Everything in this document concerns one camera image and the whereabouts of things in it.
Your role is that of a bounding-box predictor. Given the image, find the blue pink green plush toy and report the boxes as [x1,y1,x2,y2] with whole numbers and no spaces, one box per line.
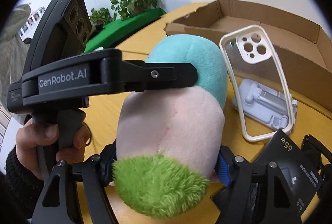
[112,34,227,219]

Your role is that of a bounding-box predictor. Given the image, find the green cloth covered stand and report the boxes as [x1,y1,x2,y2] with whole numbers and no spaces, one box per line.
[84,8,166,53]

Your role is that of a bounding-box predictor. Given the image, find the black charger box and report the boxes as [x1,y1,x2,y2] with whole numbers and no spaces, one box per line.
[211,128,324,224]

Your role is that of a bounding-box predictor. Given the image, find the white clear phone case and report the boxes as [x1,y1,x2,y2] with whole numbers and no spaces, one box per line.
[220,25,297,142]

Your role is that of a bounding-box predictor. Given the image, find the person in beige jacket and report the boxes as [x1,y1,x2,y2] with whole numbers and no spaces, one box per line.
[0,3,33,110]

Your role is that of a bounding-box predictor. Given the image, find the white plastic packaging tray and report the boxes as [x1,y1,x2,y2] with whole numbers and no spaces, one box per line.
[232,79,298,142]

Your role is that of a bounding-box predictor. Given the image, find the black sunglasses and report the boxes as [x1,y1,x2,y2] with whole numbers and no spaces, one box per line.
[301,134,331,199]

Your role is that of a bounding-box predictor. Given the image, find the brown cardboard box tray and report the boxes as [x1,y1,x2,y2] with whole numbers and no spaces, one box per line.
[163,0,332,113]

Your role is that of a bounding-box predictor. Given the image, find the person's left hand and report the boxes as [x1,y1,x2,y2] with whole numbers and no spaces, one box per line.
[15,118,91,181]

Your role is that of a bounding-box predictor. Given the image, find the green potted plant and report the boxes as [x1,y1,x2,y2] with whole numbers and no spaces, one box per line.
[110,0,160,20]

